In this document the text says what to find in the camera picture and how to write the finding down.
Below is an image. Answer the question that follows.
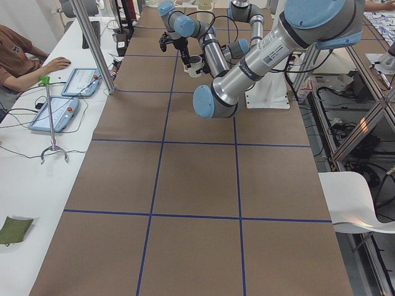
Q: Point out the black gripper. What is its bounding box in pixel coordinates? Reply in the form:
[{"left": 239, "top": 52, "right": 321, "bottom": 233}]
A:
[{"left": 159, "top": 31, "right": 191, "bottom": 68}]

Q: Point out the white mug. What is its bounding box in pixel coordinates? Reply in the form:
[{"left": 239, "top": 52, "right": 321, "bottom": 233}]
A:
[{"left": 183, "top": 55, "right": 203, "bottom": 78}]

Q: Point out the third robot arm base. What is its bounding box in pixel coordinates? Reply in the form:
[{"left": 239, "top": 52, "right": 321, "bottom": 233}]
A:
[{"left": 366, "top": 43, "right": 394, "bottom": 75}]

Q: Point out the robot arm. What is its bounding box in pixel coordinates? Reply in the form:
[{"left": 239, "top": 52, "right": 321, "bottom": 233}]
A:
[
  {"left": 157, "top": 1, "right": 264, "bottom": 78},
  {"left": 193, "top": 0, "right": 365, "bottom": 118}
]

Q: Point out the man's right hand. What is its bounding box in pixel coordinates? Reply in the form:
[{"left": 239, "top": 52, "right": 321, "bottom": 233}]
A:
[{"left": 45, "top": 57, "right": 71, "bottom": 72}]

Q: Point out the white plastic basket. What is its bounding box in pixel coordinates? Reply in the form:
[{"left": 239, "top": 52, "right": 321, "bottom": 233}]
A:
[{"left": 195, "top": 0, "right": 213, "bottom": 10}]

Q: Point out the black keyboard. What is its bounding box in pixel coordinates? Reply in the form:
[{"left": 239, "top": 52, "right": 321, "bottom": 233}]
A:
[{"left": 81, "top": 20, "right": 101, "bottom": 49}]

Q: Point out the far blue teach pendant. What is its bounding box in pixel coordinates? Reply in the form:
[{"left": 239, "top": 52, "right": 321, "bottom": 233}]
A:
[{"left": 61, "top": 68, "right": 101, "bottom": 97}]

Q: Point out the blue teach pendant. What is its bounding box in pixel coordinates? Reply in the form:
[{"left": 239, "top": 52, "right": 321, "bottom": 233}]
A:
[
  {"left": 28, "top": 96, "right": 80, "bottom": 133},
  {"left": 61, "top": 68, "right": 101, "bottom": 97}
]

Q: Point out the near blue teach pendant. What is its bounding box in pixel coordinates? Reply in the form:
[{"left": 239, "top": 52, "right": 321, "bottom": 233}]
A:
[{"left": 28, "top": 96, "right": 80, "bottom": 133}]

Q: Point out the metal reacher grabber tool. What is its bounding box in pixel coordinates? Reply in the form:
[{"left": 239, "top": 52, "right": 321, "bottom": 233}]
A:
[{"left": 38, "top": 75, "right": 69, "bottom": 164}]

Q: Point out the man in brown shirt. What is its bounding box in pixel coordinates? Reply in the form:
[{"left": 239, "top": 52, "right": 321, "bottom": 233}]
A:
[{"left": 0, "top": 23, "right": 72, "bottom": 102}]

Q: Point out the white curved chair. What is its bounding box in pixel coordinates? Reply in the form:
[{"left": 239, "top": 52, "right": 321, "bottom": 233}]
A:
[{"left": 318, "top": 171, "right": 394, "bottom": 234}]

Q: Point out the green cloth pouch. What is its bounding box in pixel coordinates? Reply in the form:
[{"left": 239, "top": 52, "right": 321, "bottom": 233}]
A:
[{"left": 1, "top": 216, "right": 34, "bottom": 246}]

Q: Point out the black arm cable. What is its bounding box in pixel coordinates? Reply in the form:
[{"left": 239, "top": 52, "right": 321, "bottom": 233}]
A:
[
  {"left": 188, "top": 11, "right": 239, "bottom": 47},
  {"left": 279, "top": 49, "right": 334, "bottom": 104}
]

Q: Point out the aluminium frame post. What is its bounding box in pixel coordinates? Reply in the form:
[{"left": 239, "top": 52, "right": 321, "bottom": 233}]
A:
[{"left": 70, "top": 0, "right": 115, "bottom": 94}]

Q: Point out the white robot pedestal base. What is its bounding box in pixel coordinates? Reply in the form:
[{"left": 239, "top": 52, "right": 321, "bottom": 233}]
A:
[{"left": 245, "top": 72, "right": 290, "bottom": 109}]

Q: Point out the aluminium side frame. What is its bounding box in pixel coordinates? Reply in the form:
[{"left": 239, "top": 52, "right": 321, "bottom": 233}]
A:
[{"left": 293, "top": 43, "right": 395, "bottom": 296}]

